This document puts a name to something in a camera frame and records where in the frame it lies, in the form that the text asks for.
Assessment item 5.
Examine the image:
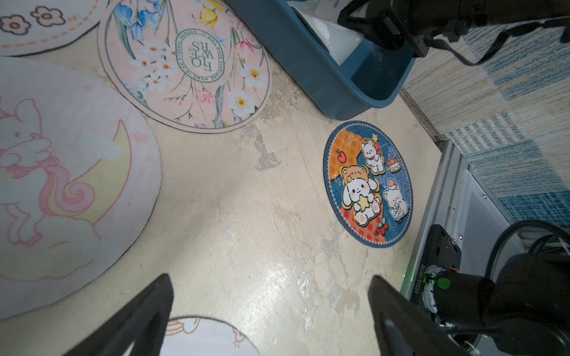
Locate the teal plastic storage box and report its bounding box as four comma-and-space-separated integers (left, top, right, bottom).
229, 0, 415, 120

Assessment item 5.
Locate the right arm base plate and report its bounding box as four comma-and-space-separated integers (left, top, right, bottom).
411, 224, 462, 313

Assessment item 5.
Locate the pink unicorn moon coaster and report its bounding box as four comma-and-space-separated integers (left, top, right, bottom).
1, 57, 161, 318

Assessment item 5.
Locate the pink hello kitty coaster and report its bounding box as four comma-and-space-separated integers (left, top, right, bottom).
159, 317, 261, 355

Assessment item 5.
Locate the blue orange bears coaster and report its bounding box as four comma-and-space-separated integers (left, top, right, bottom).
323, 121, 414, 249

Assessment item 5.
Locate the white puppy cartoon coaster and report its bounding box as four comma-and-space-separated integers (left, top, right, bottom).
1, 0, 108, 56

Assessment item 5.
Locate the pink floral flowers coaster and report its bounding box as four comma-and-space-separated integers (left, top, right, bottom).
97, 1, 272, 134

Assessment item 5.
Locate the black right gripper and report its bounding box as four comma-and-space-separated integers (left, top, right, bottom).
337, 0, 450, 58

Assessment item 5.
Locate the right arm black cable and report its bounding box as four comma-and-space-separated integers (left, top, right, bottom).
422, 17, 570, 281

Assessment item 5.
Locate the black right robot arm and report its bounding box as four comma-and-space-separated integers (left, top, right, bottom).
338, 1, 569, 355

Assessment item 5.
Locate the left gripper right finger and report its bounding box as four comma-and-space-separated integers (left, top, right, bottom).
368, 275, 467, 355

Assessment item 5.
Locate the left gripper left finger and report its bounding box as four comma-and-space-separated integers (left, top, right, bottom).
66, 274, 174, 355

